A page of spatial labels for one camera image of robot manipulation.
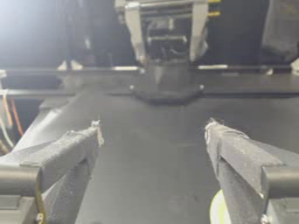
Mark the dark grey fabric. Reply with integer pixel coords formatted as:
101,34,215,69
259,0,299,63

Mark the black metal frame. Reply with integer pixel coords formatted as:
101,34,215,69
0,64,299,99

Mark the white cable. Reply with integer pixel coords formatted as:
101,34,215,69
0,89,16,151

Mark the yellow round plate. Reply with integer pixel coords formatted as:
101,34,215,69
209,189,236,224

